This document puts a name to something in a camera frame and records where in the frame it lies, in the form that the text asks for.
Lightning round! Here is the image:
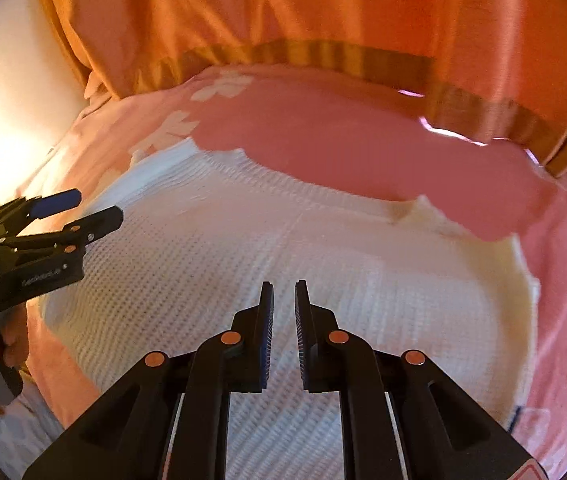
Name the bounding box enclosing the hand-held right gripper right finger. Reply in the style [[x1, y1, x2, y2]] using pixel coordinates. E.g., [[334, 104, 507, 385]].
[[294, 280, 548, 480]]

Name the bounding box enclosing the white bed sheet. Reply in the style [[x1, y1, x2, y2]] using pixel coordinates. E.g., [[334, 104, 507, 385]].
[[0, 370, 66, 476]]

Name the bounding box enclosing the white red black knit sweater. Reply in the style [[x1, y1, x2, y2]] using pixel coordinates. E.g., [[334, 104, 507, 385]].
[[43, 139, 542, 480]]

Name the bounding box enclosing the pink patterned blanket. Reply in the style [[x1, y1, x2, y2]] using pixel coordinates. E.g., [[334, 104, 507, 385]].
[[0, 62, 567, 472]]

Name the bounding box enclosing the orange curtain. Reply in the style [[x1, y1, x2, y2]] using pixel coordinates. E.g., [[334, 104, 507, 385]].
[[30, 0, 567, 179]]

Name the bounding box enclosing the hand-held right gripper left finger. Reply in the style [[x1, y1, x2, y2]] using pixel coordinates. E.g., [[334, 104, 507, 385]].
[[22, 281, 275, 480]]

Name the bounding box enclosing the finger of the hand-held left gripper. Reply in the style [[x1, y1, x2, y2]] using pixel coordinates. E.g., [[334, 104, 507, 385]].
[[0, 188, 83, 241], [0, 205, 125, 256]]

